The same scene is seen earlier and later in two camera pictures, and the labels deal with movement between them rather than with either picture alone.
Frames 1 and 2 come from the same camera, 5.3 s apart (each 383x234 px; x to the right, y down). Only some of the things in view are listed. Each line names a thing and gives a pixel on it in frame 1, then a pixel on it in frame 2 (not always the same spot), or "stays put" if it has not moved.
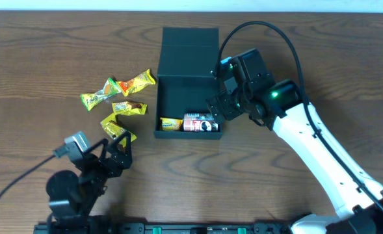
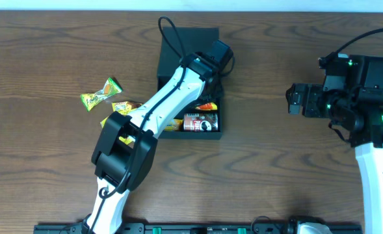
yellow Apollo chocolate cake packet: [129, 108] stays put
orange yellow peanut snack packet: [130, 86] -> [207, 106]
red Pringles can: [199, 122] stays put
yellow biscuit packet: [170, 123] stays put
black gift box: [188, 55] stays put
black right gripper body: [224, 106] -> [295, 98]
